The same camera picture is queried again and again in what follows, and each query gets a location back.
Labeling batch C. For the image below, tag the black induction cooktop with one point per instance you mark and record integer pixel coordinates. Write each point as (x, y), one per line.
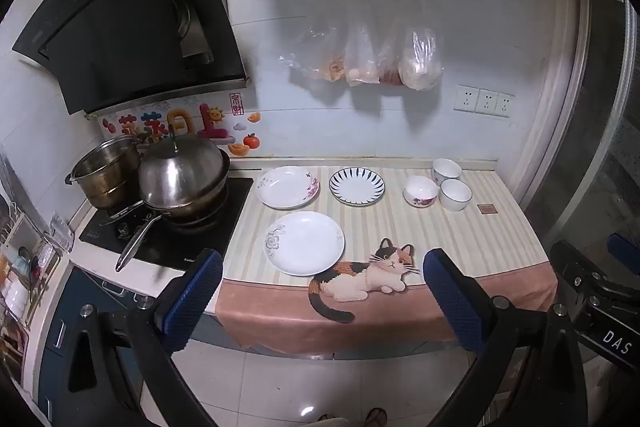
(200, 242)

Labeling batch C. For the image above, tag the white plate with blue leaves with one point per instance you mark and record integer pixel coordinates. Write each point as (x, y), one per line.
(357, 186)

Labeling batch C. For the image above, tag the black range hood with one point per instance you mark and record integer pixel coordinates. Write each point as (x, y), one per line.
(125, 22)

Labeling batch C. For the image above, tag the steel stock pot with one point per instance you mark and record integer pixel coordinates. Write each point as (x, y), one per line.
(102, 172)

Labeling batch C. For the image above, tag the steel wok lid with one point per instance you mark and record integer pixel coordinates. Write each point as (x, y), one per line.
(180, 172)

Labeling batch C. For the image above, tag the clear plastic bag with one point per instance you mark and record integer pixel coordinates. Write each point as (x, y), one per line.
(420, 57)
(315, 54)
(391, 67)
(361, 59)

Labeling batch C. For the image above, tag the blue kitchen cabinet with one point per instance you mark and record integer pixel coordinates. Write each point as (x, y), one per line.
(60, 332)

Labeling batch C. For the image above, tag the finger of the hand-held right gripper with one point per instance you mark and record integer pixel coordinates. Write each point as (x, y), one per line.
(624, 248)
(575, 264)

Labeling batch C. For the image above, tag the white bowl with black rim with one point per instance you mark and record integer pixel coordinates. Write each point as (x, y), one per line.
(456, 196)

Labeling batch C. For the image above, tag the colorful wall sticker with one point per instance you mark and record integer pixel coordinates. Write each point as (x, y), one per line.
(170, 122)

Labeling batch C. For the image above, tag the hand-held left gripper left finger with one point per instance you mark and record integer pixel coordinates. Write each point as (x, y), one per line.
(194, 302)

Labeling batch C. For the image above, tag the white bowl with heart print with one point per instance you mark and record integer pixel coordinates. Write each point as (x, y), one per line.
(446, 170)

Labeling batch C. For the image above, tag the brown mat label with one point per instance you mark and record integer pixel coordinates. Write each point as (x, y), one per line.
(486, 208)

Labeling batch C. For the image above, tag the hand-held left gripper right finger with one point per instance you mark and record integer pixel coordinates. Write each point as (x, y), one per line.
(454, 302)

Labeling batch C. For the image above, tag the white wall socket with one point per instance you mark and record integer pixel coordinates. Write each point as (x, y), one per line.
(505, 105)
(486, 102)
(466, 98)

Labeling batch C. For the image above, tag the white plate with red flowers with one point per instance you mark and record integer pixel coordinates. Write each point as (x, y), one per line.
(287, 187)

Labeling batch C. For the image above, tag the person's right foot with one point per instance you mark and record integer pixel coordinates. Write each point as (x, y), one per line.
(376, 417)

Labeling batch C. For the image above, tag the steel wok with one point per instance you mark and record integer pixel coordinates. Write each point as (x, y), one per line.
(210, 202)

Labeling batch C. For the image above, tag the white plate with grey flower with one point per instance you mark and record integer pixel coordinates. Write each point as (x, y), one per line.
(304, 243)

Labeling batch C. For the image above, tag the striped cat print mat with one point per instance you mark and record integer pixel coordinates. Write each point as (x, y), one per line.
(450, 247)

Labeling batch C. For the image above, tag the white bowl with red flowers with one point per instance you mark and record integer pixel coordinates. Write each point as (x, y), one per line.
(421, 192)

